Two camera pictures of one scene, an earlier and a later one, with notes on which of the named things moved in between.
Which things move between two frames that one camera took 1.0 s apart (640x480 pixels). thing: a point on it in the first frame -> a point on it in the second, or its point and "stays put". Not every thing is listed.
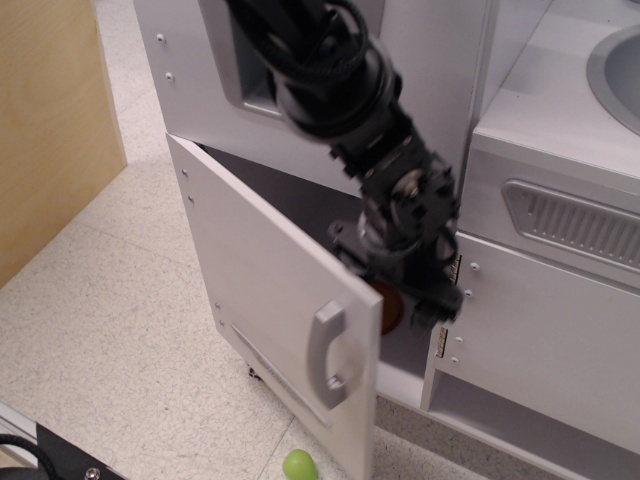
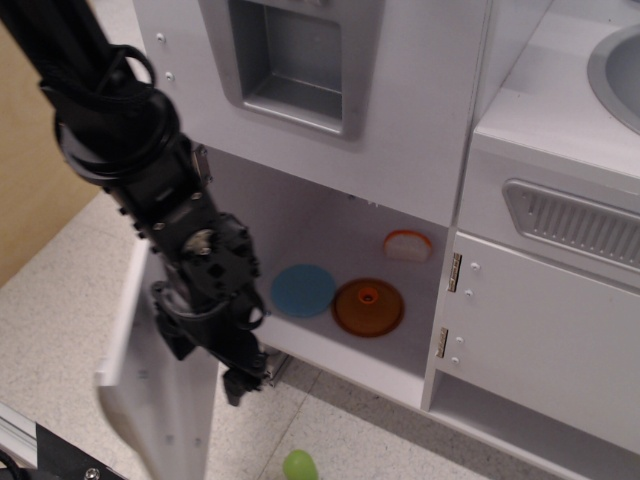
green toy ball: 300,465 stays put
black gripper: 406,243 -> 216,297
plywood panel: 61,142 stays put
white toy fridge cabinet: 220,100 stays put
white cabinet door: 287,302 -> 163,405
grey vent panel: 579,227 stays put
